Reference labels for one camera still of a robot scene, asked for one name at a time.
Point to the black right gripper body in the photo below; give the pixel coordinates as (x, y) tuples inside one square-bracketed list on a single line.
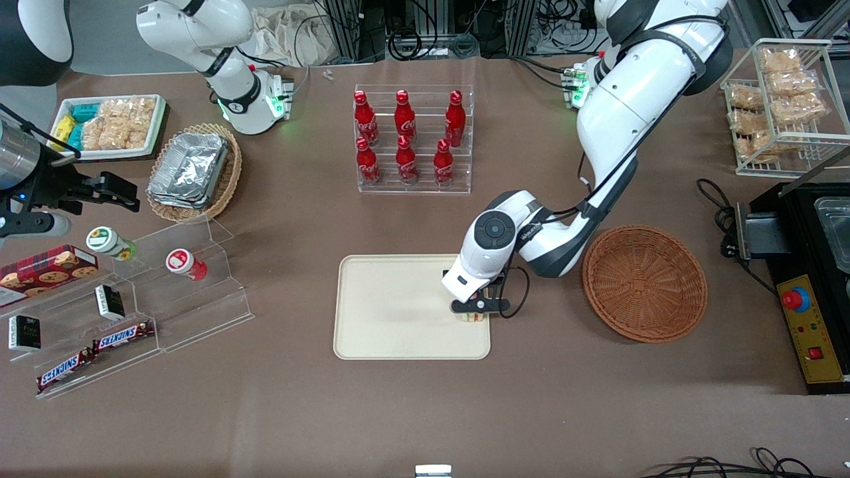
[(58, 186)]

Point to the triangular sandwich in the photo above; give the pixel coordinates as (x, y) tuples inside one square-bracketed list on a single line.
[(473, 318)]

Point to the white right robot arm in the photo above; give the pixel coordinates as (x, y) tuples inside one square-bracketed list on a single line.
[(239, 99)]

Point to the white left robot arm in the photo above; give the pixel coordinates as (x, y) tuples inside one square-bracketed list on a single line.
[(624, 113)]

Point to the white snack tray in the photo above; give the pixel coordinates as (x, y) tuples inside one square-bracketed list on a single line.
[(106, 155)]

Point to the beige rectangular tray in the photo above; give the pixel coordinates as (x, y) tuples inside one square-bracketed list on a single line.
[(392, 312)]

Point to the light oval wicker basket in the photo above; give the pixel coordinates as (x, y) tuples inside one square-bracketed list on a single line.
[(230, 179)]

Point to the brown round wicker basket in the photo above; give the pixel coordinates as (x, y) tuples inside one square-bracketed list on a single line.
[(644, 285)]

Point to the green lidded drink cup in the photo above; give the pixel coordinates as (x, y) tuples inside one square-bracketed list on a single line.
[(106, 241)]

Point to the clear rice cracker bag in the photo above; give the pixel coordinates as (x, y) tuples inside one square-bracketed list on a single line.
[(105, 135), (116, 109), (143, 123)]

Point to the teal snack packet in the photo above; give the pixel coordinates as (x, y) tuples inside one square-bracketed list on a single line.
[(75, 136), (85, 111)]

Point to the yellow snack packet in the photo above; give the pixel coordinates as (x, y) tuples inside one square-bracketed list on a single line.
[(63, 127)]

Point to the stacked aluminium foil containers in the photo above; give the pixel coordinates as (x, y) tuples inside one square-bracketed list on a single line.
[(189, 169)]

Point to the red cookie box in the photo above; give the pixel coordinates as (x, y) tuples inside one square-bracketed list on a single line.
[(46, 271)]

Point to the small black chocolate box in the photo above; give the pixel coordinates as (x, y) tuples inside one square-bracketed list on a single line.
[(109, 302), (25, 333)]

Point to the red lidded drink cup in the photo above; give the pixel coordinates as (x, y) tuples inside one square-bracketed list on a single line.
[(182, 262)]

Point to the Snickers chocolate bar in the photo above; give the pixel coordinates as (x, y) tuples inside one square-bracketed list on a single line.
[(63, 370), (123, 336)]

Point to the red cola bottle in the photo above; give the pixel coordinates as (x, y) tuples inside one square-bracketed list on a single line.
[(365, 119), (404, 118), (455, 119), (406, 164), (443, 167), (367, 166)]

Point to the clear acrylic stepped display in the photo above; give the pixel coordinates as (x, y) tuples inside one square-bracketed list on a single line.
[(199, 312)]

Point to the clear acrylic bottle rack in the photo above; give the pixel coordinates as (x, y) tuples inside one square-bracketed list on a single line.
[(425, 119)]

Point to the beige crumpled cloth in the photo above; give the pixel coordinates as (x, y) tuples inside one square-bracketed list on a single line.
[(285, 36)]

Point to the red emergency stop button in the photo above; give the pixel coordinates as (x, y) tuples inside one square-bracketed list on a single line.
[(795, 300)]

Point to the bagged fried snack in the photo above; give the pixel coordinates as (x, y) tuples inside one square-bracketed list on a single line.
[(780, 61), (750, 121), (793, 83), (745, 98), (760, 146), (800, 109)]

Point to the black appliance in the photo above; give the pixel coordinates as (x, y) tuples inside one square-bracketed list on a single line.
[(803, 252)]

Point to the yellow control panel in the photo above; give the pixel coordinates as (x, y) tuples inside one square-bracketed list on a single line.
[(820, 338)]

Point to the clear plastic container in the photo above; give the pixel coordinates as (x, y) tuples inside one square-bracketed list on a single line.
[(835, 232)]

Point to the aluminium frame profile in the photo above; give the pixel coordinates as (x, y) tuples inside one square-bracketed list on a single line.
[(521, 26), (348, 30)]

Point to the grey metal bracket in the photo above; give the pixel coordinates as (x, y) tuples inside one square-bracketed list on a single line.
[(760, 236)]

